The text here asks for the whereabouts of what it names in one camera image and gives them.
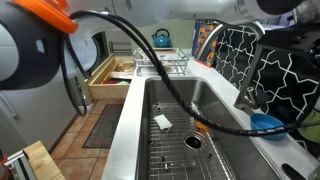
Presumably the multicoloured cutting board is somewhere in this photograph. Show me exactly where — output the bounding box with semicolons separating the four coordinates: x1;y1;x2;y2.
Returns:
191;21;222;68

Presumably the stainless steel sink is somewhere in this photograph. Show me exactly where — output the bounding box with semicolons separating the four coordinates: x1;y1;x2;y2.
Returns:
137;75;282;180

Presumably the wire sink grid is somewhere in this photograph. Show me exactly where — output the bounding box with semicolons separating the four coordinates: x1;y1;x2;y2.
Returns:
148;102;235;180

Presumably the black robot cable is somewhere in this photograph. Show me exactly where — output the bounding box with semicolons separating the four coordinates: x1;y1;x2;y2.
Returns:
59;9;320;138

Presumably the blue bowl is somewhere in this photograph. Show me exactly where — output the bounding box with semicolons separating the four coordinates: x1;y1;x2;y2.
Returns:
249;113;289;141

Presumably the aluminium profile bar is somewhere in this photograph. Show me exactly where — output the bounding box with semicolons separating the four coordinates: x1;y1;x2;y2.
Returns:
2;149;38;180

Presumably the small orange object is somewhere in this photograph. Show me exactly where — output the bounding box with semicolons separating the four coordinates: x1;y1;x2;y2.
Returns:
194;120;210;132

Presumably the sink drain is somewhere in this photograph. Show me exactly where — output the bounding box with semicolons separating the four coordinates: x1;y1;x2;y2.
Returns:
183;132;207;150

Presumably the teal kettle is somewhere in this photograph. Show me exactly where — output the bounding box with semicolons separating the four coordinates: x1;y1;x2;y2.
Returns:
151;28;173;49

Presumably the metal dish rack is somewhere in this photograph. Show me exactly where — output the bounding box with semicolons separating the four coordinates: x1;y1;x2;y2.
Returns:
133;47;190;77

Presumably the red cloth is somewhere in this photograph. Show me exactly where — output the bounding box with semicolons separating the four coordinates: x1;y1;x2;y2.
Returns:
102;78;121;85

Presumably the large green soap bottle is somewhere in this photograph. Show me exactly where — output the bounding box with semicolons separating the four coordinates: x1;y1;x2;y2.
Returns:
297;110;320;145

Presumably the metal kitchen faucet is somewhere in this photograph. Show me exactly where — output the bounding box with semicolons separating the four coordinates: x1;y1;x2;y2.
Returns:
194;21;266;111

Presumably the light wooden block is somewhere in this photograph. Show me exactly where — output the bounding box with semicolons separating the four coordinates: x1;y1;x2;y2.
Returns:
22;139;66;180

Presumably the open wooden drawer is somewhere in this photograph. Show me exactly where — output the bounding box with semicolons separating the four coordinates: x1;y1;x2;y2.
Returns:
87;54;136;101

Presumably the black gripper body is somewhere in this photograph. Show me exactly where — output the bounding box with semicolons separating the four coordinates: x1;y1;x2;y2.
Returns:
259;22;320;65

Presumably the dark floor rug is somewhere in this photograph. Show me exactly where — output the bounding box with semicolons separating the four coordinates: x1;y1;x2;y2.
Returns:
82;103;125;150

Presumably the white sponge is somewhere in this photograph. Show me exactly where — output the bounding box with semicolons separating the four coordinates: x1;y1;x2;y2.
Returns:
153;113;174;131

